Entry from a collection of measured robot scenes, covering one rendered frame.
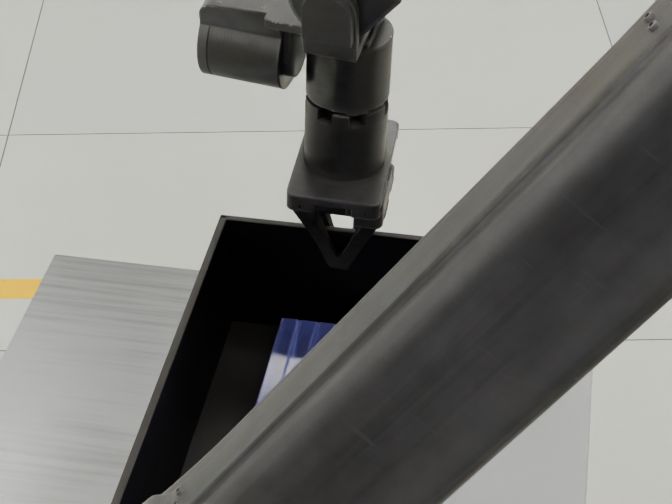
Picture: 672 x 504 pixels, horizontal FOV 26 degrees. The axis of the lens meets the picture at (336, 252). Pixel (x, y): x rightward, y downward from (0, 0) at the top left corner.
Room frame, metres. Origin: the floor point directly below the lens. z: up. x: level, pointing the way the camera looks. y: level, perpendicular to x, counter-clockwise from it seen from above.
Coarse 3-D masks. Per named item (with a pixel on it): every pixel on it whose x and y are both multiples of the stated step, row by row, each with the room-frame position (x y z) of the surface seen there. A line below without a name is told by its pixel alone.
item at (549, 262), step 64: (640, 64) 0.32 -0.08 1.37; (576, 128) 0.32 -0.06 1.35; (640, 128) 0.31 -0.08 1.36; (512, 192) 0.32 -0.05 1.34; (576, 192) 0.30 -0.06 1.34; (640, 192) 0.30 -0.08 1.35; (448, 256) 0.31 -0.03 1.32; (512, 256) 0.30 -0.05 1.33; (576, 256) 0.30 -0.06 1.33; (640, 256) 0.30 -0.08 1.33; (384, 320) 0.31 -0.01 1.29; (448, 320) 0.30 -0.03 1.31; (512, 320) 0.30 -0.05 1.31; (576, 320) 0.30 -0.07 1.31; (640, 320) 0.30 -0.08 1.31; (320, 384) 0.31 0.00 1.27; (384, 384) 0.29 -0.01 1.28; (448, 384) 0.29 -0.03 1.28; (512, 384) 0.29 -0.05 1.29; (256, 448) 0.30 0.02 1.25; (320, 448) 0.29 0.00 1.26; (384, 448) 0.29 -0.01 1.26; (448, 448) 0.29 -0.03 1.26
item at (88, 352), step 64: (64, 256) 0.94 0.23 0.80; (64, 320) 0.86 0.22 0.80; (128, 320) 0.86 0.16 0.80; (0, 384) 0.79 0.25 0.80; (64, 384) 0.79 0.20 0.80; (128, 384) 0.79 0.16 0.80; (576, 384) 0.79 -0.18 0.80; (0, 448) 0.72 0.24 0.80; (64, 448) 0.72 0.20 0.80; (128, 448) 0.72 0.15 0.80; (512, 448) 0.72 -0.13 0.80; (576, 448) 0.72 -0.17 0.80
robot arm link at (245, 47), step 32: (224, 0) 0.84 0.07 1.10; (256, 0) 0.84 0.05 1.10; (320, 0) 0.77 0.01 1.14; (352, 0) 0.78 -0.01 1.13; (224, 32) 0.83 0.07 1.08; (256, 32) 0.83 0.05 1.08; (288, 32) 0.81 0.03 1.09; (320, 32) 0.78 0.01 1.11; (352, 32) 0.78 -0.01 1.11; (224, 64) 0.83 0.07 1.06; (256, 64) 0.82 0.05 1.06
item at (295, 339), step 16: (288, 320) 0.81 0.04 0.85; (304, 320) 0.81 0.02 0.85; (288, 336) 0.79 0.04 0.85; (304, 336) 0.79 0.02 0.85; (320, 336) 0.79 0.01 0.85; (272, 352) 0.78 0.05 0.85; (288, 352) 0.78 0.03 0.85; (304, 352) 0.78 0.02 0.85; (272, 368) 0.76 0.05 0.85; (288, 368) 0.76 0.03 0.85; (272, 384) 0.74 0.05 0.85
